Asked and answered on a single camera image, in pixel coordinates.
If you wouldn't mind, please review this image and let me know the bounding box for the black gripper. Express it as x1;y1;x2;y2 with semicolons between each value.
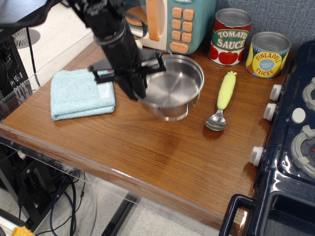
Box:
88;29;166;100

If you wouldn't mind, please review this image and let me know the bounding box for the stainless steel pot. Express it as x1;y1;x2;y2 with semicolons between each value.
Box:
135;54;204;121

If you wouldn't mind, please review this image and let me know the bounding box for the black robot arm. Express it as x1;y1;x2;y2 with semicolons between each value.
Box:
68;0;166;100

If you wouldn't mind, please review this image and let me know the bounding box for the yellow object at corner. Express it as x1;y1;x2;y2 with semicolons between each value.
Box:
11;226;34;236

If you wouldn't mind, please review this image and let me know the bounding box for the plush mushroom toy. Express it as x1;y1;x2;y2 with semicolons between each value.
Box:
135;38;143;50

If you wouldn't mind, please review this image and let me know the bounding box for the light blue folded towel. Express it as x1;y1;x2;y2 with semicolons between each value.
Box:
50;69;116;121

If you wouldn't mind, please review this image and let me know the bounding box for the toy microwave teal cream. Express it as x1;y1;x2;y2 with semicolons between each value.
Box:
124;0;217;55

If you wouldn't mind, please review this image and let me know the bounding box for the tomato sauce can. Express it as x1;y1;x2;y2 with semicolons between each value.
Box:
209;8;253;66

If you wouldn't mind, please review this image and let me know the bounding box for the pineapple slices can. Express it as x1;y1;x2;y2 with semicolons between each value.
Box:
246;31;291;78

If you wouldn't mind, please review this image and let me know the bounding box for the black side desk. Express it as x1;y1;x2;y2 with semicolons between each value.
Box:
0;0;60;41

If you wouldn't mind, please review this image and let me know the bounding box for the dark blue toy stove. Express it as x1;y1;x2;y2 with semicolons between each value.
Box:
220;41;315;236

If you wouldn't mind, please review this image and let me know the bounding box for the spoon with yellow handle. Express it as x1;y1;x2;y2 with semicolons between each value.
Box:
206;71;237;131

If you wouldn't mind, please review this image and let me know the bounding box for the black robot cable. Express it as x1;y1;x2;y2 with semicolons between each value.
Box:
0;0;64;30

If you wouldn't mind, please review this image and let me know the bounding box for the blue cable on floor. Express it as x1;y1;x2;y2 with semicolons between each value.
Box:
50;175;77;236

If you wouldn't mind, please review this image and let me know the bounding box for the black cable on floor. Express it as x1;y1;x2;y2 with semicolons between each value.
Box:
35;172;86;236

